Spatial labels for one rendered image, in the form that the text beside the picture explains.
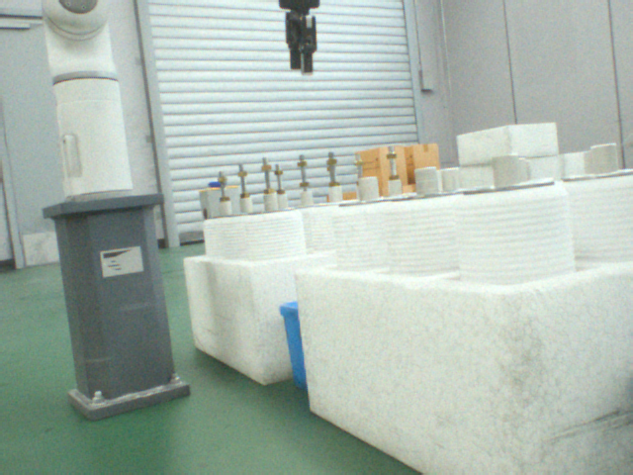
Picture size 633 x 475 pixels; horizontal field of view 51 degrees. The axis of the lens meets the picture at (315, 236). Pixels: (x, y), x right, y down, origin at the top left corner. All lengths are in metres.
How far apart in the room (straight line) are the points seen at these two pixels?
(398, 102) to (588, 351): 7.24
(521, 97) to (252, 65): 2.86
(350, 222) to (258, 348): 0.32
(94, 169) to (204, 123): 5.48
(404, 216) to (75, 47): 0.62
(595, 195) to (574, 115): 6.53
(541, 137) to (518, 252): 3.39
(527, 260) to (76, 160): 0.67
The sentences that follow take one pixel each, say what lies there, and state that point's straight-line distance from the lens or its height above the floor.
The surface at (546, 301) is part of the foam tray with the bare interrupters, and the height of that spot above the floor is 0.17.
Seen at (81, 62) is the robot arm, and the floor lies 0.49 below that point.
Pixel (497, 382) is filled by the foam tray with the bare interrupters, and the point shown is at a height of 0.11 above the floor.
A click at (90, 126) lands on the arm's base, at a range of 1.01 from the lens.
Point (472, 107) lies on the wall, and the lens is 8.04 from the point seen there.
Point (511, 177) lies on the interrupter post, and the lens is 0.59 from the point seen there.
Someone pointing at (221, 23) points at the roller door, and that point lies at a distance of 6.77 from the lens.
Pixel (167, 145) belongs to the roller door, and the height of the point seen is 0.92.
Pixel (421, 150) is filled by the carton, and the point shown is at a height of 0.55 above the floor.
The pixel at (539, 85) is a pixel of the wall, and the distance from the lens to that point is 7.42.
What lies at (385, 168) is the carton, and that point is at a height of 0.44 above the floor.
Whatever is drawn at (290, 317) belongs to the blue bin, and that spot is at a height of 0.11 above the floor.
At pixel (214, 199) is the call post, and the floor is 0.29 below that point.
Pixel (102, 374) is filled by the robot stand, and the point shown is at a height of 0.06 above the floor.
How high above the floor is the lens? 0.26
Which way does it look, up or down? 3 degrees down
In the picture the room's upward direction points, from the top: 7 degrees counter-clockwise
